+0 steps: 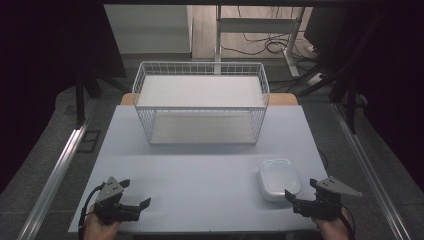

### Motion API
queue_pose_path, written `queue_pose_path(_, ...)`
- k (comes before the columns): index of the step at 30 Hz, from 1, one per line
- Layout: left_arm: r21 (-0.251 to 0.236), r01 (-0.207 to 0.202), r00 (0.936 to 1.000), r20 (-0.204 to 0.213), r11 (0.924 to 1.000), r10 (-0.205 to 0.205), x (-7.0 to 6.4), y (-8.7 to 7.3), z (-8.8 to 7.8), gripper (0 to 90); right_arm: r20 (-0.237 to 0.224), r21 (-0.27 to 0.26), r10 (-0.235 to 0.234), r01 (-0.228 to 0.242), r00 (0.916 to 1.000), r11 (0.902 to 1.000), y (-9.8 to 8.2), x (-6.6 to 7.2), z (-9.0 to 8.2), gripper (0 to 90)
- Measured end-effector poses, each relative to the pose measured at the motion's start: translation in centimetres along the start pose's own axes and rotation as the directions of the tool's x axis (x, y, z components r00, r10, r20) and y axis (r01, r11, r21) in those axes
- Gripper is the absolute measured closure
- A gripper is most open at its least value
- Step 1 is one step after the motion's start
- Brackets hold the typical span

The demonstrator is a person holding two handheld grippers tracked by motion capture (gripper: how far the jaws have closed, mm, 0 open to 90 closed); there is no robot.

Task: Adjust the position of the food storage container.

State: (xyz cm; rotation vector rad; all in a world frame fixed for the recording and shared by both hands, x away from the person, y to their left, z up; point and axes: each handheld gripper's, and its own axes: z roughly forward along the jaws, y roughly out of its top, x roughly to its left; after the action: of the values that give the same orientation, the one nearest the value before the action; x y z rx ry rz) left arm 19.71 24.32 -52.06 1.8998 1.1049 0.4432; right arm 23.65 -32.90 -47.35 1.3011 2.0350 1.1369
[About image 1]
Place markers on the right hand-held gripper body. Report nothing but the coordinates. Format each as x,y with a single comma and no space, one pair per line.
325,200

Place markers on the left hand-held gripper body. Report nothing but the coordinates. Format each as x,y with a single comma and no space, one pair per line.
113,208

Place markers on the person's left hand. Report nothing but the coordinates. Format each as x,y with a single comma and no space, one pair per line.
100,228

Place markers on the person's right hand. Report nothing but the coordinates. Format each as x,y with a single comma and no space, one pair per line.
333,228

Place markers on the white plastic container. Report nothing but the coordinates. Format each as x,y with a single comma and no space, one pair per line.
278,180

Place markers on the black stand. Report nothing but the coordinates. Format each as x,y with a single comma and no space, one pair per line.
80,100
350,106

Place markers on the wooden board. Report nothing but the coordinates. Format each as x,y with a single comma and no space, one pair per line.
283,99

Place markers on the white power strip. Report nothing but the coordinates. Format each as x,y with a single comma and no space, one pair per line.
315,79

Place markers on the white cabinet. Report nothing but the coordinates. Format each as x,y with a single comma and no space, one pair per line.
150,30

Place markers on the aluminium rail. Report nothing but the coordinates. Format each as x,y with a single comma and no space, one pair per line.
370,170
53,180

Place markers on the white metal desk frame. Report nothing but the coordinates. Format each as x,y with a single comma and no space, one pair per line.
256,25

